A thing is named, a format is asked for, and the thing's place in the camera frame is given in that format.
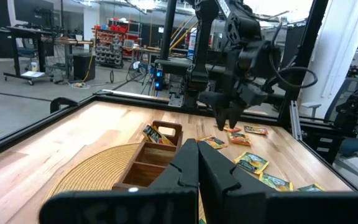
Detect white bottle blue yellow label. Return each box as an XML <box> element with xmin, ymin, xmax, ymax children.
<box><xmin>187</xmin><ymin>27</ymin><xmax>198</xmax><ymax>60</ymax></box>

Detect brown wooden tea organizer box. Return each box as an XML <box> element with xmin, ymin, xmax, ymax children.
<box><xmin>112</xmin><ymin>120</ymin><xmax>185</xmax><ymax>191</ymax></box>

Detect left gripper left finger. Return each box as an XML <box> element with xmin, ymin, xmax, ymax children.
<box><xmin>39</xmin><ymin>138</ymin><xmax>200</xmax><ymax>224</ymax></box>

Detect black aluminium table frame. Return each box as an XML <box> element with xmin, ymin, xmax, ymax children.
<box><xmin>0</xmin><ymin>0</ymin><xmax>358</xmax><ymax>190</ymax></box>

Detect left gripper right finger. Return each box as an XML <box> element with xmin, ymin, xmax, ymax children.
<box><xmin>198</xmin><ymin>141</ymin><xmax>358</xmax><ymax>224</ymax></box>

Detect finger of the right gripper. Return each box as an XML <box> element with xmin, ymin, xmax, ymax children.
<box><xmin>214</xmin><ymin>107</ymin><xmax>229</xmax><ymax>131</ymax></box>
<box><xmin>228</xmin><ymin>104</ymin><xmax>246</xmax><ymax>128</ymax></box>

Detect yellow packets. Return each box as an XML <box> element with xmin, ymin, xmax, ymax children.
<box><xmin>152</xmin><ymin>126</ymin><xmax>174</xmax><ymax>146</ymax></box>

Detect black workstation desk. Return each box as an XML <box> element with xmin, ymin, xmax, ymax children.
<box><xmin>154</xmin><ymin>0</ymin><xmax>229</xmax><ymax>94</ymax></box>

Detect yellow green tea packet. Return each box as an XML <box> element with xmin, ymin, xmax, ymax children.
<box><xmin>244</xmin><ymin>124</ymin><xmax>269</xmax><ymax>136</ymax></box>

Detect round woven straw placemat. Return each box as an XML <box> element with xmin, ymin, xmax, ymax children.
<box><xmin>44</xmin><ymin>142</ymin><xmax>206</xmax><ymax>224</ymax></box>

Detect silver aluminium extrusion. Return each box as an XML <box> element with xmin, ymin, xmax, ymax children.
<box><xmin>289</xmin><ymin>101</ymin><xmax>303</xmax><ymax>141</ymax></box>

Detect parts bin rack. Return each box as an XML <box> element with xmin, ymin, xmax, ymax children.
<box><xmin>92</xmin><ymin>26</ymin><xmax>127</xmax><ymax>68</ymax></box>

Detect black cabinet box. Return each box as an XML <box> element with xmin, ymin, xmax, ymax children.
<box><xmin>72</xmin><ymin>53</ymin><xmax>96</xmax><ymax>82</ymax></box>

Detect blue seat office chair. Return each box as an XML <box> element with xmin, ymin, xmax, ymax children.
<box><xmin>301</xmin><ymin>77</ymin><xmax>358</xmax><ymax>190</ymax></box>

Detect black rolling table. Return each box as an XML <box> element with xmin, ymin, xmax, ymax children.
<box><xmin>0</xmin><ymin>24</ymin><xmax>55</xmax><ymax>86</ymax></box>

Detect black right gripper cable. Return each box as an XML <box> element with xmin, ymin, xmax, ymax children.
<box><xmin>267</xmin><ymin>21</ymin><xmax>319</xmax><ymax>90</ymax></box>

